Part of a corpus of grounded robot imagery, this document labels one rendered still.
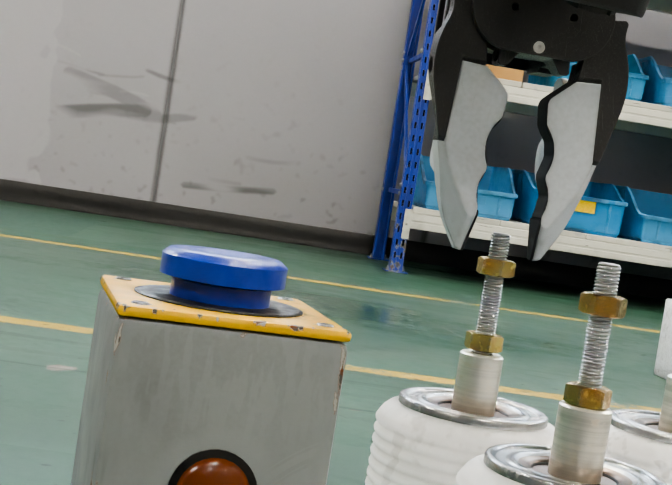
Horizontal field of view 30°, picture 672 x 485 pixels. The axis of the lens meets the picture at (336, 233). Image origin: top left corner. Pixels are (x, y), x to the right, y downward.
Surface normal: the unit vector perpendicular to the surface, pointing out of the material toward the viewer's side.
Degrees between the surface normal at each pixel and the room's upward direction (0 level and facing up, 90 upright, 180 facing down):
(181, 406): 90
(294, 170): 90
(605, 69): 90
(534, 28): 90
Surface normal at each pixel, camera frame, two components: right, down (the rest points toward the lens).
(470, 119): 0.15, 0.07
